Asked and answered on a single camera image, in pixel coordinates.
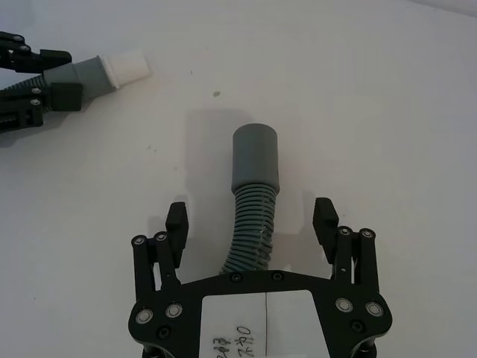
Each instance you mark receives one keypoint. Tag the white plastic tube adapter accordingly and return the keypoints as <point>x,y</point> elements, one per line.
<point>130,69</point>

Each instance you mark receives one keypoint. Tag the white table cloth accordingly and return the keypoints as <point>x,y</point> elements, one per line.
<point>335,93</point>

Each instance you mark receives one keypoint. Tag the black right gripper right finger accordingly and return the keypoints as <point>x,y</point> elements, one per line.
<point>325,231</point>

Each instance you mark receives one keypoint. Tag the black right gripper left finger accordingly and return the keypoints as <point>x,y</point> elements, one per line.
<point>175,238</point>

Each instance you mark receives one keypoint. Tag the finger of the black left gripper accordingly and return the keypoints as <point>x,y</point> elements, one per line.
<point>33,57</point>
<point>65,97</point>

